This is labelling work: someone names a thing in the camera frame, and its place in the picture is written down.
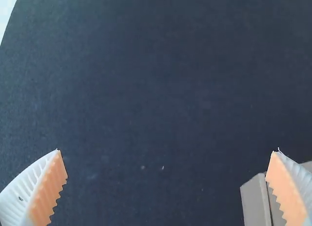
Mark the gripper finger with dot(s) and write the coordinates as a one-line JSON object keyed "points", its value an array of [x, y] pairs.
{"points": [[292, 189], [26, 196]]}

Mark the black mat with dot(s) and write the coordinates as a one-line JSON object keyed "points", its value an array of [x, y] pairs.
{"points": [[156, 89]]}

